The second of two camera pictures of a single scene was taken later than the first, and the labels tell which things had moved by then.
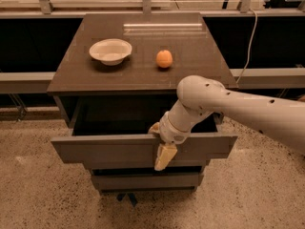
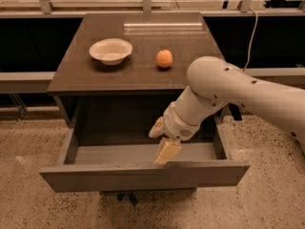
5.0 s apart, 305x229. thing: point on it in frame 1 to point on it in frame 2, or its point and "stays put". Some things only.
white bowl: x=111 y=52 stays put
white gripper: x=169 y=130 stays put
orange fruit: x=164 y=58 stays put
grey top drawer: x=116 y=129 to x=112 y=168
